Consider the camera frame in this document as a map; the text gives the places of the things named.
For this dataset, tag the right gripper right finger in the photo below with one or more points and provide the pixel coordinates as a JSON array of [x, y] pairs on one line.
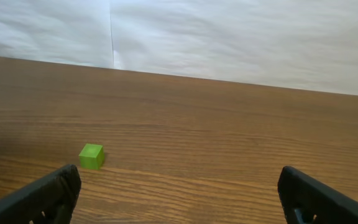
[[322, 202]]

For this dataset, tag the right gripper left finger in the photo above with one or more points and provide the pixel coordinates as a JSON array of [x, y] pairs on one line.
[[36, 199]]

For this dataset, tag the green cube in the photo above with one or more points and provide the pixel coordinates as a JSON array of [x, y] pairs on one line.
[[91, 157]]

